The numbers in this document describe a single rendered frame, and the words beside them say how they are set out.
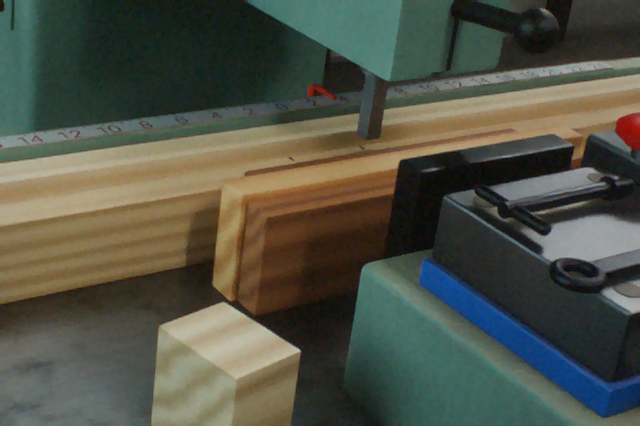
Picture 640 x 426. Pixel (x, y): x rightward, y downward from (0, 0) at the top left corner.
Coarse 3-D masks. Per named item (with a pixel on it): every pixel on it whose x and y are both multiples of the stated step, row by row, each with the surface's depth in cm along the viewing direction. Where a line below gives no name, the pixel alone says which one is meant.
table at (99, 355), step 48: (96, 288) 58; (144, 288) 58; (192, 288) 59; (0, 336) 53; (48, 336) 53; (96, 336) 54; (144, 336) 54; (288, 336) 56; (336, 336) 56; (0, 384) 50; (48, 384) 50; (96, 384) 51; (144, 384) 51; (336, 384) 53
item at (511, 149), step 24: (504, 144) 54; (528, 144) 55; (552, 144) 55; (408, 168) 51; (432, 168) 51; (456, 168) 51; (480, 168) 52; (504, 168) 53; (528, 168) 54; (552, 168) 55; (408, 192) 51; (432, 192) 51; (456, 192) 52; (408, 216) 51; (432, 216) 52; (408, 240) 52; (432, 240) 52
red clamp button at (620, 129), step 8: (632, 112) 51; (616, 120) 51; (624, 120) 50; (632, 120) 50; (616, 128) 50; (624, 128) 50; (632, 128) 50; (624, 136) 50; (632, 136) 49; (632, 144) 50
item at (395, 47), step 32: (256, 0) 65; (288, 0) 63; (320, 0) 61; (352, 0) 59; (384, 0) 57; (416, 0) 56; (448, 0) 58; (480, 0) 59; (320, 32) 61; (352, 32) 59; (384, 32) 57; (416, 32) 57; (448, 32) 58; (480, 32) 60; (384, 64) 58; (416, 64) 58; (448, 64) 59; (480, 64) 61
